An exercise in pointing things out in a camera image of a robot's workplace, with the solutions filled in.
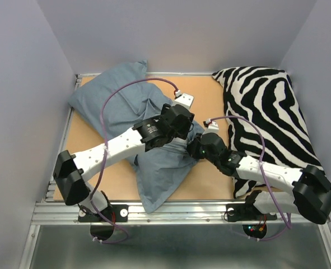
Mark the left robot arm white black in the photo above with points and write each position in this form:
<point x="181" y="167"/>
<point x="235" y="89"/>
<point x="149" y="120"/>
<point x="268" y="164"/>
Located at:
<point x="73" y="171"/>

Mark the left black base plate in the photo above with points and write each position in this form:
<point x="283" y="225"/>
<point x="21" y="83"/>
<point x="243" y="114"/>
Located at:
<point x="117" y="213"/>

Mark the blue striped pillowcase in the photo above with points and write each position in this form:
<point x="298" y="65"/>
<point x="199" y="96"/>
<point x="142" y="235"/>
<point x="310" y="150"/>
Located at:
<point x="116" y="100"/>

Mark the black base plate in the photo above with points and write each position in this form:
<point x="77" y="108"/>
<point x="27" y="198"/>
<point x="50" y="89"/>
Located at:
<point x="242" y="212"/>
<point x="117" y="213"/>

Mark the zebra print pillow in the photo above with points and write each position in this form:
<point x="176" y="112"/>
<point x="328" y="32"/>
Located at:
<point x="264" y="117"/>

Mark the aluminium frame rail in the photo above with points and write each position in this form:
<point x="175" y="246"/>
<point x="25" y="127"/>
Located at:
<point x="201" y="199"/>

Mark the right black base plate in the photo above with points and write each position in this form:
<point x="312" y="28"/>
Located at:
<point x="242" y="212"/>

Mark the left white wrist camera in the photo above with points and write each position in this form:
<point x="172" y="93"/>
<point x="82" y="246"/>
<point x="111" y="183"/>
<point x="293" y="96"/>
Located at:
<point x="183" y="99"/>

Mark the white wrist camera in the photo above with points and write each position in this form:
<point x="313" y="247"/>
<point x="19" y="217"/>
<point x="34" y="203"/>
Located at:
<point x="210" y="126"/>
<point x="183" y="99"/>

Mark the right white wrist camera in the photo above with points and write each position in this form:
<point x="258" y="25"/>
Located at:
<point x="210" y="126"/>

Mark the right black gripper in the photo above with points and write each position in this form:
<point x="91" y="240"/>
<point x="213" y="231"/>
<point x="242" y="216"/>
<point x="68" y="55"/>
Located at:
<point x="192" y="146"/>

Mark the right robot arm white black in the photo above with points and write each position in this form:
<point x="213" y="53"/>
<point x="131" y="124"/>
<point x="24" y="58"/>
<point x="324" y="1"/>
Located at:
<point x="304" y="191"/>

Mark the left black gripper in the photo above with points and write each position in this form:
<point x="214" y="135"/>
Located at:
<point x="182" y="133"/>

